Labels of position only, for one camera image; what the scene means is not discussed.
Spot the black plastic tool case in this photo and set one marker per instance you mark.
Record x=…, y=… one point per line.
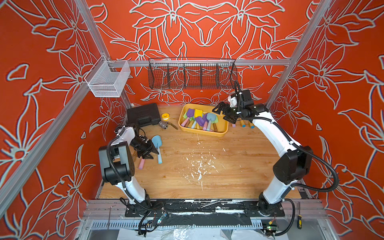
x=143, y=116

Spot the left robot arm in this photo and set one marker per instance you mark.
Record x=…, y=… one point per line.
x=118, y=167

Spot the yellow shovel in box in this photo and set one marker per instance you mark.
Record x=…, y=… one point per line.
x=197, y=113

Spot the black wire wall basket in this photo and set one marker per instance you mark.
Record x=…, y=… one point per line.
x=192, y=74

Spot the metal valve fitting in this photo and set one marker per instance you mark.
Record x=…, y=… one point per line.
x=165, y=124

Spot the purple pointed shovel pink handle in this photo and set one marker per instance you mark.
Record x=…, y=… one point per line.
x=189, y=114

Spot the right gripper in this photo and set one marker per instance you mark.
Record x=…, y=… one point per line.
x=231, y=111

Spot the light blue shovel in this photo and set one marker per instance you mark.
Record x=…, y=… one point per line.
x=211, y=118
x=157, y=141

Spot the green shovel yellow handle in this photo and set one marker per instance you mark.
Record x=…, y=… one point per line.
x=243, y=124
x=252, y=126

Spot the white mesh wall basket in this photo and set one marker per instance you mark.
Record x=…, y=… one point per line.
x=107, y=79

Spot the yellow handled screwdriver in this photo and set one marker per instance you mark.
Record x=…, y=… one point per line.
x=299, y=222

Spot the white cable duct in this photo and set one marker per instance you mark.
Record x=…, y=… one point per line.
x=130, y=224

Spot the yellow plastic storage box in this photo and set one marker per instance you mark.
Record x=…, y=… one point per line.
x=222, y=126

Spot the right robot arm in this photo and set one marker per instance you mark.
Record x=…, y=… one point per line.
x=295, y=159

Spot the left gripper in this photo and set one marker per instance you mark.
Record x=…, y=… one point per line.
x=150, y=148

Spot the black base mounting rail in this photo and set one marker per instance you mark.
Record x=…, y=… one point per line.
x=249, y=208

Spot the yellow tape roll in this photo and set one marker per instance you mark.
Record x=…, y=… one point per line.
x=165, y=116

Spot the purple scoop shovel pink handle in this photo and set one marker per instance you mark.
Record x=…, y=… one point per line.
x=141, y=164

